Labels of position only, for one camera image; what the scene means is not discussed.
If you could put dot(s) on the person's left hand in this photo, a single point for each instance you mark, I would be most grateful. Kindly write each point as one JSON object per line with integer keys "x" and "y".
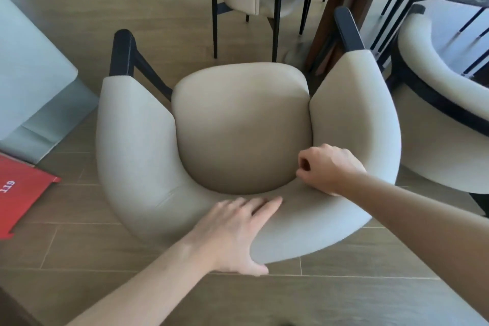
{"x": 225, "y": 238}

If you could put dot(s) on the person's right hand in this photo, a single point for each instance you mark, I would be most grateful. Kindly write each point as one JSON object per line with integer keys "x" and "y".
{"x": 328, "y": 171}

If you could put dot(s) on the person's right fingers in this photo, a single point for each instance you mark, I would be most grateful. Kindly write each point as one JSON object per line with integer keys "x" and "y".
{"x": 307, "y": 169}

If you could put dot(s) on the person's left middle finger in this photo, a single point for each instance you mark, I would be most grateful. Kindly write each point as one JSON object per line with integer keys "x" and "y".
{"x": 255, "y": 205}

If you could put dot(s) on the person's left little finger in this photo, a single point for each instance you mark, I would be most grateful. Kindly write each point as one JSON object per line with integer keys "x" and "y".
{"x": 220, "y": 205}

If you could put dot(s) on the person's left thumb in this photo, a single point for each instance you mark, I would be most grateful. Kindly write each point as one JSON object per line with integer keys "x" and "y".
{"x": 255, "y": 267}

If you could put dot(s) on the person's left forearm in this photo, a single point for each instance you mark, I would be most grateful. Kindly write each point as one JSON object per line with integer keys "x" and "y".
{"x": 137, "y": 291}

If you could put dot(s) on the person's right forearm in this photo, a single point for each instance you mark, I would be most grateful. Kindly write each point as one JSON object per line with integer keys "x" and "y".
{"x": 416, "y": 238}

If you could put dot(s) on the red cardboard box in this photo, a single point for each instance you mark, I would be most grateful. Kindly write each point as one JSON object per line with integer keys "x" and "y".
{"x": 19, "y": 199}

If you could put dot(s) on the white cabinet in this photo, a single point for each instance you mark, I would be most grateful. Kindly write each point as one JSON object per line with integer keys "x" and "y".
{"x": 34, "y": 81}

